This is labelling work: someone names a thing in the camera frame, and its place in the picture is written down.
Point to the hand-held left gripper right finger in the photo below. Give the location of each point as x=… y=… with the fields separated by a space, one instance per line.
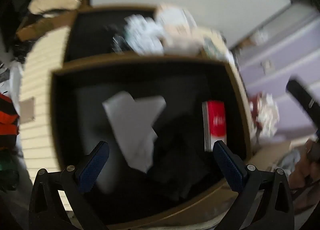
x=230 y=167

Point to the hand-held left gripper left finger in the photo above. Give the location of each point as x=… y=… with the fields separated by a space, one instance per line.
x=93 y=166

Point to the red tissue pack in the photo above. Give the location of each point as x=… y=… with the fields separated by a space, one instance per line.
x=217 y=117

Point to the white paper sheet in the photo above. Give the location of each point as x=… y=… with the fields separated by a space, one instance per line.
x=132 y=125

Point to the large black storage box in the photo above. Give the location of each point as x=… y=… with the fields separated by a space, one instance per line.
x=175 y=82

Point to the white tissue paper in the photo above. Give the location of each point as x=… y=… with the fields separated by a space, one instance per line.
x=142 y=35

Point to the person's right hand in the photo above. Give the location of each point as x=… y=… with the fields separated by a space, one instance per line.
x=301 y=167

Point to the white crumpled wrapper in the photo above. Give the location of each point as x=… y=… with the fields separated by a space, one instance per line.
x=270 y=112

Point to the purple drawer cabinet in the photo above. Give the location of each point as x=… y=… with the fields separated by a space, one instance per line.
x=287 y=57

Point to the cardboard sheet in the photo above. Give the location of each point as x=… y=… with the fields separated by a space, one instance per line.
x=270 y=152

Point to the red plastic basket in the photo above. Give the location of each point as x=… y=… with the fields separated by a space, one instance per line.
x=255 y=105

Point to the green plastic bag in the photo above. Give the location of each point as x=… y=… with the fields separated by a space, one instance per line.
x=6 y=165

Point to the green grey carton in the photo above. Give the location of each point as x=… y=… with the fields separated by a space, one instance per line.
x=217 y=45

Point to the orange black striped cloth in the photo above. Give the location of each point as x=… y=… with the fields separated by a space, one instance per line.
x=7 y=120

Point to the black patterned sock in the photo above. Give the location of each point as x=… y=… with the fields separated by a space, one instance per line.
x=120 y=41

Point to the pale peach tissue pack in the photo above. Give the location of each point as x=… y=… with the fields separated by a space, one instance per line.
x=177 y=30

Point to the brown cardboard box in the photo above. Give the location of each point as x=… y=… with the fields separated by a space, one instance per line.
x=50 y=24

